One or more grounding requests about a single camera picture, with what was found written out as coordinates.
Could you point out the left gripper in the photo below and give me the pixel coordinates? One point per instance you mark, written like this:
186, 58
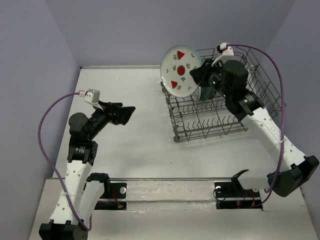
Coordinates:
122, 114

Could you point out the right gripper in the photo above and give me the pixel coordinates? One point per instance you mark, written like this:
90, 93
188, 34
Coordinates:
200, 74

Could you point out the teal plate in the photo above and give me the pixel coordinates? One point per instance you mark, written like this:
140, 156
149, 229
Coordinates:
207, 93

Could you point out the blue striped white plate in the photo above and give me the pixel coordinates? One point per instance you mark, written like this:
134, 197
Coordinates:
196, 95

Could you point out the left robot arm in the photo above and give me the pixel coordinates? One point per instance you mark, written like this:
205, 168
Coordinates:
81, 188

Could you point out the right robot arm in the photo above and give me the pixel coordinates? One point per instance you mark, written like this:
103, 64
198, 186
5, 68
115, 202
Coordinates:
294, 168

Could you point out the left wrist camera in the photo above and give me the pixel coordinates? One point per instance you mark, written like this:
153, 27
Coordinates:
92, 97

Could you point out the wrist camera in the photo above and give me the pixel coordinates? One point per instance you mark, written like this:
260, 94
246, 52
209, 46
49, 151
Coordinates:
92, 97
226, 53

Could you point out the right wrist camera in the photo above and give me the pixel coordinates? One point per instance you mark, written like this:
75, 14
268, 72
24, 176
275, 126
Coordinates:
226, 53

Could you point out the grey wire dish rack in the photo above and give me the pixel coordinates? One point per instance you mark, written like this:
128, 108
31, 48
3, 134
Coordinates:
192, 120

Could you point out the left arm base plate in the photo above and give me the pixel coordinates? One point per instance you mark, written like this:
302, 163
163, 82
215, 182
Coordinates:
115, 199

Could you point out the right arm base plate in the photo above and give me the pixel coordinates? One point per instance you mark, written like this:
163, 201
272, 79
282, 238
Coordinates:
229, 196

